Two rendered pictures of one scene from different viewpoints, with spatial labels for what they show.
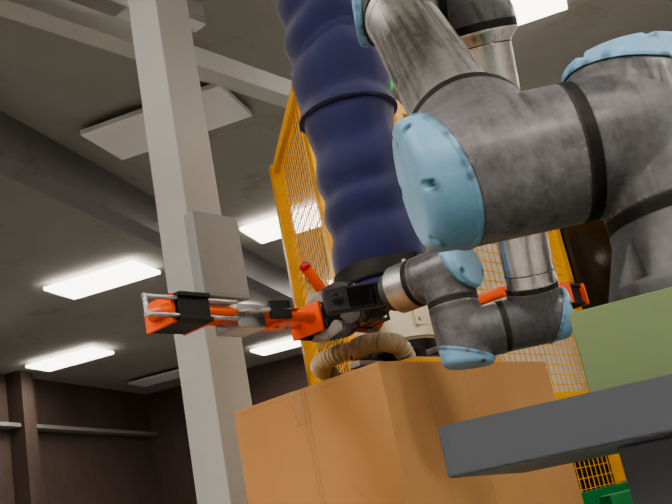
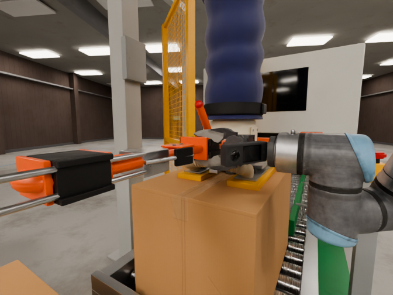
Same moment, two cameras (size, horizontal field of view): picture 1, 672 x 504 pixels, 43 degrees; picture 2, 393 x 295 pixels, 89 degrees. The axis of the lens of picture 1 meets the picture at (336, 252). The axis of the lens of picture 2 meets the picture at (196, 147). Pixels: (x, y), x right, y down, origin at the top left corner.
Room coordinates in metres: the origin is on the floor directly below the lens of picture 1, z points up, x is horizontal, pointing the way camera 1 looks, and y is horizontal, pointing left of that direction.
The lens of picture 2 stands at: (1.13, 0.15, 1.14)
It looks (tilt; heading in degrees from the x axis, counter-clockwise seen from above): 7 degrees down; 352
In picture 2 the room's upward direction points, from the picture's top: straight up
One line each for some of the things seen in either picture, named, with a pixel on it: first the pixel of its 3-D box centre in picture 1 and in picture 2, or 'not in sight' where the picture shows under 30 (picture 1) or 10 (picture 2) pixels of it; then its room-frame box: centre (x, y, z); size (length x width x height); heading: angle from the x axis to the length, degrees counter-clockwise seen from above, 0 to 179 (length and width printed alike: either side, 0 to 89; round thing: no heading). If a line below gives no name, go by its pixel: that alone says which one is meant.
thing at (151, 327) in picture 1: (177, 314); (68, 172); (1.41, 0.28, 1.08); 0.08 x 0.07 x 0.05; 141
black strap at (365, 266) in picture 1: (385, 276); (233, 110); (1.87, -0.10, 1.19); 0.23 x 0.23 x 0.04
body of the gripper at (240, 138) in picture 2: (373, 300); (250, 149); (1.59, -0.05, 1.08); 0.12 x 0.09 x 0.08; 51
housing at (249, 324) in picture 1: (239, 320); (145, 161); (1.51, 0.19, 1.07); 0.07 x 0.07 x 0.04; 51
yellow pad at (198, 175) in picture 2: not in sight; (210, 164); (1.93, -0.02, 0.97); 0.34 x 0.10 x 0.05; 141
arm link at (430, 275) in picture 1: (443, 273); (333, 157); (1.48, -0.18, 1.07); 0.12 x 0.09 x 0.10; 51
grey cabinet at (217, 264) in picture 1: (217, 257); (134, 61); (2.77, 0.40, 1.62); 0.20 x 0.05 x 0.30; 141
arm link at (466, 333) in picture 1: (466, 332); (336, 209); (1.48, -0.20, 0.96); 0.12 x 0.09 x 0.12; 90
